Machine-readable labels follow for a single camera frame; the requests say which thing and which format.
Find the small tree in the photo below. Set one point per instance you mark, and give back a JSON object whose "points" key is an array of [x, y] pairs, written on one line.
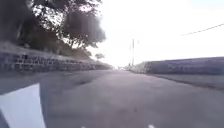
{"points": [[99, 56]]}

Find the pole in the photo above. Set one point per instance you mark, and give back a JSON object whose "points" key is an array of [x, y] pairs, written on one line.
{"points": [[133, 51]]}

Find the grey concrete wall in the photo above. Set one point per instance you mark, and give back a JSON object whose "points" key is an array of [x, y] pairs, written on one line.
{"points": [[186, 66]]}

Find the stone block retaining wall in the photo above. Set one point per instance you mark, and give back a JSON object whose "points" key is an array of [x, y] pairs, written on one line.
{"points": [[36, 61]]}

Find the row of trees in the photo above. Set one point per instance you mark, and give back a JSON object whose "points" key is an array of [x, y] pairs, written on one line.
{"points": [[56, 23]]}

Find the grey asphalt road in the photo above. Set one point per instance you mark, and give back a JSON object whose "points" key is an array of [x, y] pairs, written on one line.
{"points": [[126, 100]]}

